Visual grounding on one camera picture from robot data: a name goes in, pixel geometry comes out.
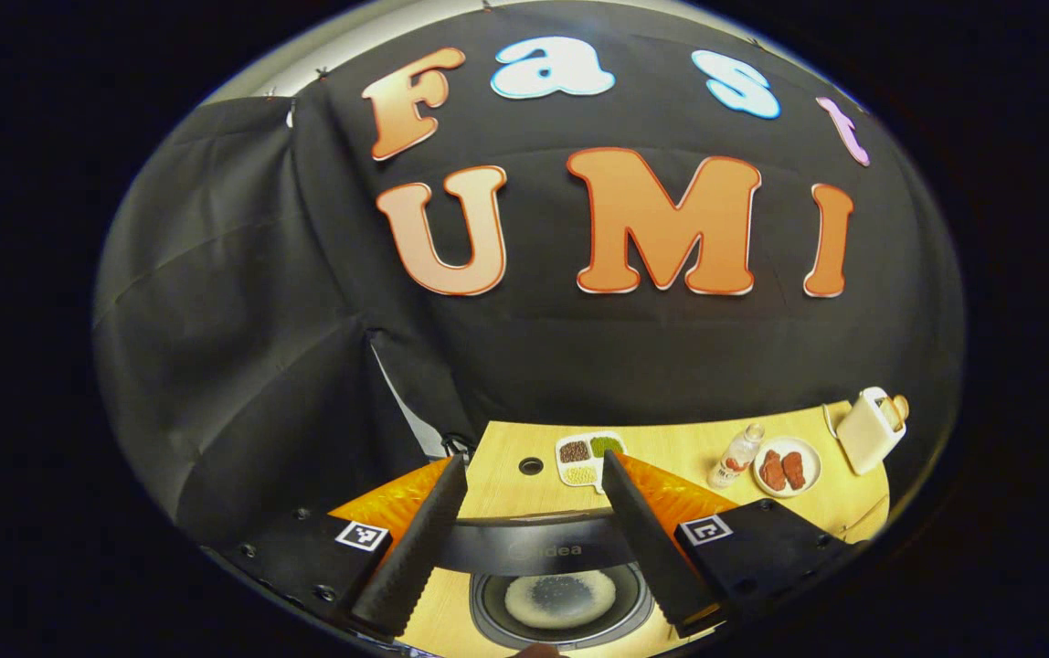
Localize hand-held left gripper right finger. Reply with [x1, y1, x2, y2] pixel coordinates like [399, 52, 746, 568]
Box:
[601, 450, 864, 640]

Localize white round plate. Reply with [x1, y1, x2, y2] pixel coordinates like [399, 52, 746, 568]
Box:
[752, 436, 823, 499]

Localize white divided grain dish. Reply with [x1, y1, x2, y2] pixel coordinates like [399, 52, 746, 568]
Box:
[555, 430, 629, 495]

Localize white toaster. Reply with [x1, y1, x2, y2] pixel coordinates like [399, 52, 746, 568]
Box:
[836, 387, 907, 476]

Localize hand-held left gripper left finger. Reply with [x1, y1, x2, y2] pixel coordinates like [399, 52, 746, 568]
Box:
[205, 452, 470, 642]

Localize dark grey rice cooker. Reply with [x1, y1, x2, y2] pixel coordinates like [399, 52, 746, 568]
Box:
[438, 510, 656, 653]

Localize clear drink bottle red label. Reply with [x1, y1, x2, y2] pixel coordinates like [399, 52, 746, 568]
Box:
[708, 423, 766, 490]

